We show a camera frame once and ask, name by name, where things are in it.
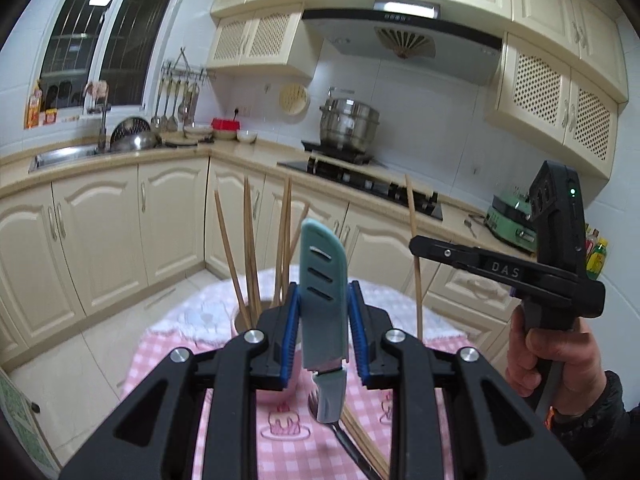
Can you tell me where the light blue sheathed knife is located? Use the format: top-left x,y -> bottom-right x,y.
298,219 -> 349,423

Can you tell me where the small cream lattice cabinet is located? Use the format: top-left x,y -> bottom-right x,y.
206,4 -> 321,80

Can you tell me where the metal colander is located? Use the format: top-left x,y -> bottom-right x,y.
109,116 -> 151,143

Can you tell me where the pink checkered tablecloth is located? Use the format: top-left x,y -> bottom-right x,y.
120,327 -> 493,480

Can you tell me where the green electric cooker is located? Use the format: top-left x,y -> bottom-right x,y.
484,190 -> 541,253

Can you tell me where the brown wooden chopstick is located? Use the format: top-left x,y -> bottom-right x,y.
404,174 -> 425,340

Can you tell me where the grey range hood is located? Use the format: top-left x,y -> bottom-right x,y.
301,0 -> 503,87

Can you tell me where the pink cylindrical cup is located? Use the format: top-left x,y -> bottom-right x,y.
231,300 -> 313,396

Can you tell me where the person's right forearm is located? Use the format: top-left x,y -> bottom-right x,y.
547,370 -> 640,480

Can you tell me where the dark metal fork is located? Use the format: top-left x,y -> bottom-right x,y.
306,390 -> 383,480

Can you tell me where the large cream lattice cabinet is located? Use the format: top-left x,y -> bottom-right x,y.
495,32 -> 630,180

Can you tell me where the orange packet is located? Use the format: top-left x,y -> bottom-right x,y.
25,80 -> 43,128

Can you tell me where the person's right hand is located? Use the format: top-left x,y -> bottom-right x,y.
505,305 -> 608,413

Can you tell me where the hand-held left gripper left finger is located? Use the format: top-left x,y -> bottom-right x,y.
60,282 -> 303,480

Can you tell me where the black gas stove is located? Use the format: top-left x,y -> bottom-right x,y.
277,157 -> 445,222

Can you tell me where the yellow green bottle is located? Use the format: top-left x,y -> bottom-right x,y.
585,237 -> 610,281

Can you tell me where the steel mixing bowl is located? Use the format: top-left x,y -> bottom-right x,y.
110,130 -> 161,153

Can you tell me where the stainless steel sink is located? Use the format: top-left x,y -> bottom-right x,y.
28,145 -> 101,173

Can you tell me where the bundle of wooden chopsticks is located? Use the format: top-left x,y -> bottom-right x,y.
214,176 -> 393,480

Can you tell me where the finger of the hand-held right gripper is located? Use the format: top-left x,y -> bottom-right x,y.
409,235 -> 484,277

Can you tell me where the black induction cooker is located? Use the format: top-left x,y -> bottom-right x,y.
301,139 -> 388,166

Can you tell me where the metal sink faucet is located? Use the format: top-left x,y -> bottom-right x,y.
97,102 -> 112,153

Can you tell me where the stainless steel steamer pot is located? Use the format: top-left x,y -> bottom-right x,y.
319,87 -> 381,153

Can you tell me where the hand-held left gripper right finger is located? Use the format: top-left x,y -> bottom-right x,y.
347,280 -> 586,480

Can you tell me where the cream base cabinet run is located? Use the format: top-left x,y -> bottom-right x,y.
0,137 -> 541,361

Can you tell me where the cream cabinet drawer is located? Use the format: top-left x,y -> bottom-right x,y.
422,300 -> 516,361
431,260 -> 521,311

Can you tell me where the yellow round wall trivet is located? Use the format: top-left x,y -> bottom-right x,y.
279,82 -> 311,118

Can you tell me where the metal utensil wall rack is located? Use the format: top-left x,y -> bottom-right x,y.
161,47 -> 217,83

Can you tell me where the dark kitchen window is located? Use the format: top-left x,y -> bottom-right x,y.
37,0 -> 188,111

